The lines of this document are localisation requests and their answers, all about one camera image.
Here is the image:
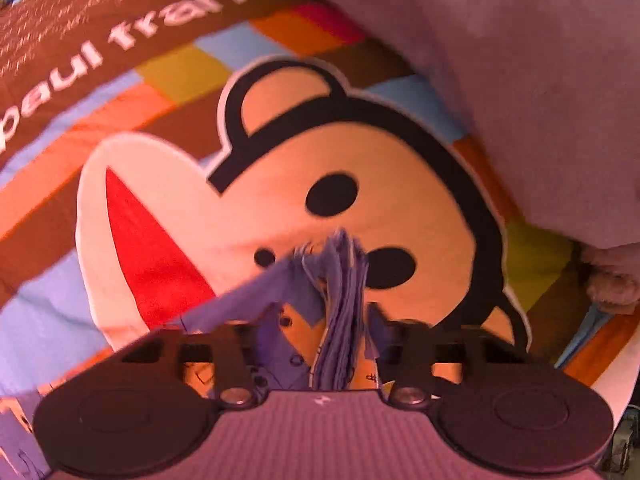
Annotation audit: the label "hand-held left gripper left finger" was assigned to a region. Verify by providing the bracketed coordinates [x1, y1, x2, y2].
[116, 324, 262, 409]

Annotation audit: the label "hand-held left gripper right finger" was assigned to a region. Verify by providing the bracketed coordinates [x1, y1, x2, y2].
[369, 309, 557, 407]

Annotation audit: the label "blue car print pants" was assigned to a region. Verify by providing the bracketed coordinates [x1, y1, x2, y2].
[0, 227, 383, 480]

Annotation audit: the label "colourful monkey print bedsheet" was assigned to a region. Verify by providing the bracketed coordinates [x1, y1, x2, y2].
[0, 0, 640, 461]

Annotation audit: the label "lilac quilt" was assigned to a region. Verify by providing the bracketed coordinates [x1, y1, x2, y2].
[260, 0, 640, 251]

